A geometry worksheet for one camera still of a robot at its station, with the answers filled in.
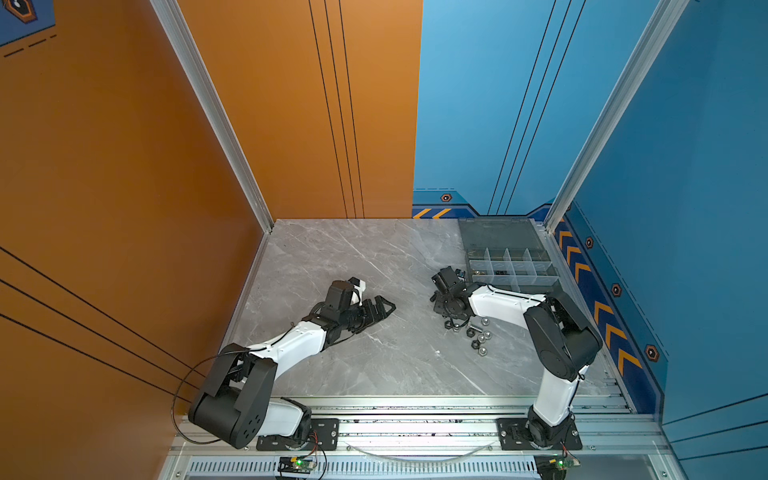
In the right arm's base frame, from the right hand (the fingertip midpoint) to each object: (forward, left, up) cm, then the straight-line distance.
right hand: (439, 307), depth 97 cm
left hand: (-6, +16, +9) cm, 20 cm away
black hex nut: (-7, -2, +1) cm, 7 cm away
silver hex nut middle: (-7, -5, 0) cm, 9 cm away
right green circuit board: (-42, -23, -1) cm, 48 cm away
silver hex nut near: (-15, -11, 0) cm, 19 cm away
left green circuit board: (-42, +38, -1) cm, 57 cm away
